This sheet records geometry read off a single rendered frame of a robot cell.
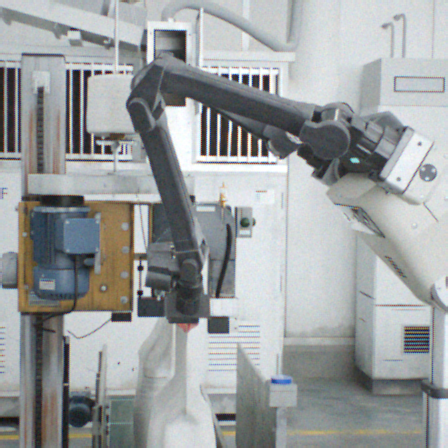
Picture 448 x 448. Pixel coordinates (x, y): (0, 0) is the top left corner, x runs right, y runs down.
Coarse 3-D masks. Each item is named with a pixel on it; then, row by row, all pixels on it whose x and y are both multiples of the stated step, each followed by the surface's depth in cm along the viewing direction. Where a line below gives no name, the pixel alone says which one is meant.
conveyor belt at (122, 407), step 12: (120, 396) 468; (132, 396) 469; (120, 408) 445; (132, 408) 445; (120, 420) 424; (132, 420) 424; (120, 432) 405; (132, 432) 405; (120, 444) 388; (132, 444) 388
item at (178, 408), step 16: (176, 336) 284; (176, 352) 284; (176, 368) 283; (176, 384) 267; (160, 400) 266; (176, 400) 251; (192, 400) 254; (160, 416) 252; (176, 416) 245; (192, 416) 244; (208, 416) 253; (160, 432) 250; (176, 432) 247; (192, 432) 247; (208, 432) 248
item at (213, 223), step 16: (160, 208) 288; (224, 208) 290; (160, 224) 289; (208, 224) 290; (224, 224) 290; (160, 240) 289; (208, 240) 290; (224, 240) 291; (208, 256) 292; (224, 256) 291; (208, 272) 293; (208, 288) 293; (224, 288) 292
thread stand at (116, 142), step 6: (114, 30) 285; (114, 36) 285; (114, 138) 274; (120, 138) 274; (102, 144) 300; (108, 144) 299; (114, 144) 286; (120, 144) 287; (126, 144) 296; (132, 144) 297; (114, 150) 286; (120, 150) 287; (114, 156) 287; (114, 162) 287; (114, 168) 287; (108, 174) 286; (114, 174) 285; (120, 174) 286
